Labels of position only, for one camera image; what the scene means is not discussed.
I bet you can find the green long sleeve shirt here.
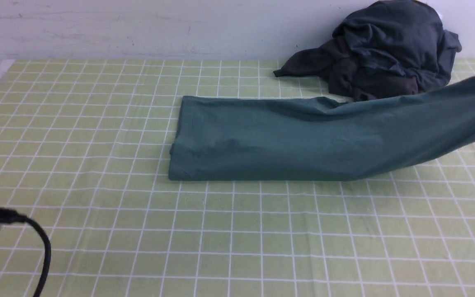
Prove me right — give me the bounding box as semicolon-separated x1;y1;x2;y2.
168;76;475;181

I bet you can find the dark brown crumpled garment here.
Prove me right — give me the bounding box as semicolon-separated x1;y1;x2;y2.
273;37;424;101

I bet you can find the green checkered tablecloth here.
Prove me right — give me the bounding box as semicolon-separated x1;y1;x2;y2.
0;59;475;297

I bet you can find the dark teal crumpled garment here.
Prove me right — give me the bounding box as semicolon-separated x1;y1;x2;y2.
332;0;462;92

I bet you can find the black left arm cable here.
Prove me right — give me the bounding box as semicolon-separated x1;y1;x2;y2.
0;208;52;297

